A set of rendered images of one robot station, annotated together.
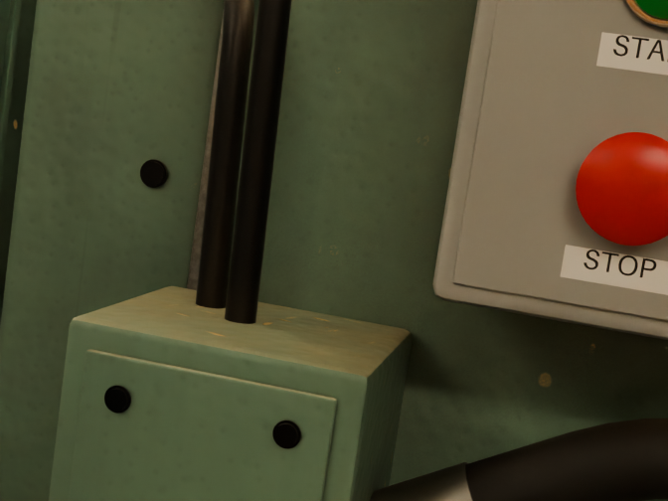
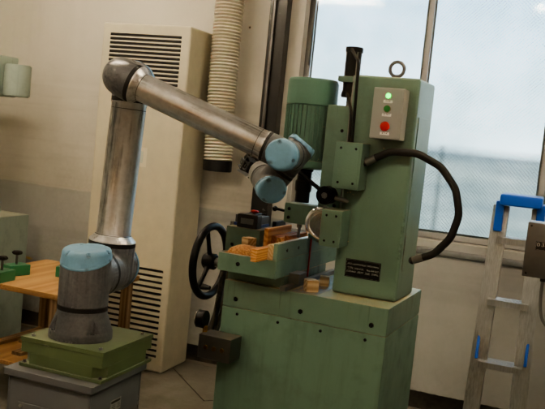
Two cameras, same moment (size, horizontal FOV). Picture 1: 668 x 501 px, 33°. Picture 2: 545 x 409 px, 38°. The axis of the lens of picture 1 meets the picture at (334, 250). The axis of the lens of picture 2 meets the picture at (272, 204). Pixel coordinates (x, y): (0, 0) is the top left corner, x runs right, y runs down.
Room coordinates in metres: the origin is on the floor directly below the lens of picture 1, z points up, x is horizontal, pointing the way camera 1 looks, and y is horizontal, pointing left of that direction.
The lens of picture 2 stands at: (-2.20, -0.26, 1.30)
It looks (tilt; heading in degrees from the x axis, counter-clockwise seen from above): 5 degrees down; 12
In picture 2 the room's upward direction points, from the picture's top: 6 degrees clockwise
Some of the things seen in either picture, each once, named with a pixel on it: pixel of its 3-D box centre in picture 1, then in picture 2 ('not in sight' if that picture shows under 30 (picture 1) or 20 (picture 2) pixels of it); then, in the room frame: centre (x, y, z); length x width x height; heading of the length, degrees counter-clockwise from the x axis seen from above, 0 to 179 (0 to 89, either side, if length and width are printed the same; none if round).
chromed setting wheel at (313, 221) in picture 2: not in sight; (322, 224); (0.39, 0.10, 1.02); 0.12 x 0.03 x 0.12; 78
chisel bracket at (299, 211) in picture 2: not in sight; (305, 216); (0.53, 0.18, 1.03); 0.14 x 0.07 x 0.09; 78
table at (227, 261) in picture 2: not in sight; (270, 254); (0.58, 0.30, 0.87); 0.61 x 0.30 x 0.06; 168
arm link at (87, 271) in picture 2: not in sight; (86, 274); (0.00, 0.74, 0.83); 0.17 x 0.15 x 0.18; 0
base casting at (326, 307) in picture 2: not in sight; (324, 296); (0.51, 0.08, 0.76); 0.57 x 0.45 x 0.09; 78
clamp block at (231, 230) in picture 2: not in sight; (250, 238); (0.60, 0.39, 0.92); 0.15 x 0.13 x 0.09; 168
